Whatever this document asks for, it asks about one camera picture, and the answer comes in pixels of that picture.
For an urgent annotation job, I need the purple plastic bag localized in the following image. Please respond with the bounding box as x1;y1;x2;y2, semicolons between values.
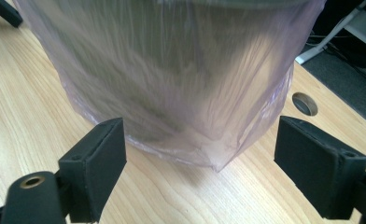
12;0;329;173

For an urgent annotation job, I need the white metal stand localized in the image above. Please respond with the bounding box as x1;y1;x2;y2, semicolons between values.
294;0;366;65

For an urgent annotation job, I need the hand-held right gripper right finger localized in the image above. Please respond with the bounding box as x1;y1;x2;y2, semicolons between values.
273;115;366;220

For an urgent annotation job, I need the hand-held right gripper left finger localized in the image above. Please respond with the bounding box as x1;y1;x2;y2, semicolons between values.
57;117;128;224

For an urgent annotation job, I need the bundle of floor cables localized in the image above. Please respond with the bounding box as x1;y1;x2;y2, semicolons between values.
307;33;366;87

